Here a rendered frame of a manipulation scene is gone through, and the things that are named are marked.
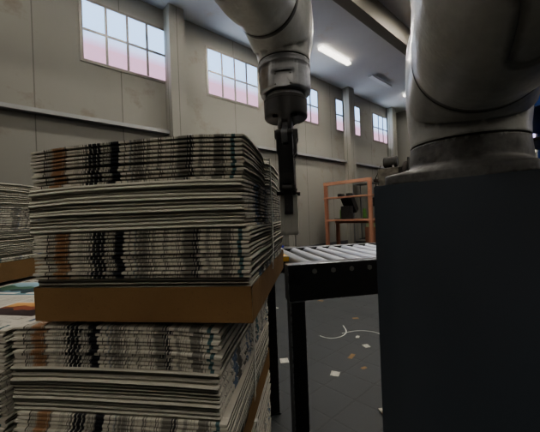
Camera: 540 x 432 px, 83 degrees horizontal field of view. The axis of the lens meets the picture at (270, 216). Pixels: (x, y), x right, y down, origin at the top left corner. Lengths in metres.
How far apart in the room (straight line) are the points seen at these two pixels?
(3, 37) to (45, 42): 0.48
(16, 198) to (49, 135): 4.79
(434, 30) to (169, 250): 0.34
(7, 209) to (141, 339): 0.57
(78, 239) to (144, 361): 0.17
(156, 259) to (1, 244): 0.56
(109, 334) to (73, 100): 5.56
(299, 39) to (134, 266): 0.42
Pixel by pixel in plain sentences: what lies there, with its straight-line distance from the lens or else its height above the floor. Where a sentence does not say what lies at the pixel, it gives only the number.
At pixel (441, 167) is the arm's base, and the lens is 0.48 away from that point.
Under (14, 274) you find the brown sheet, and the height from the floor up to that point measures 0.85.
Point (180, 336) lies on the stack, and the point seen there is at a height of 0.82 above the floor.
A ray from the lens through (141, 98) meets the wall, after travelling 6.28.
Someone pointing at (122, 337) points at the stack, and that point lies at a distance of 0.45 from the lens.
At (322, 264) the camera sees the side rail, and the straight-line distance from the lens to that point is 1.04.
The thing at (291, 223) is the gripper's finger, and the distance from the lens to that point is 0.53.
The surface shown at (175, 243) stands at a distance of 0.38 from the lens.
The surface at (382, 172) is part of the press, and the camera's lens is 10.52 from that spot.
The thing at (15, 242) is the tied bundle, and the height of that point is 0.92.
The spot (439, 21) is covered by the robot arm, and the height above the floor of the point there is 1.11.
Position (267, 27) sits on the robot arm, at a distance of 0.52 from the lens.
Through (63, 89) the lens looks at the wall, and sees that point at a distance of 5.95.
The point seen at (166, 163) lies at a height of 1.03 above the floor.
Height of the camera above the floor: 0.96
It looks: level
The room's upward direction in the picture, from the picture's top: 2 degrees counter-clockwise
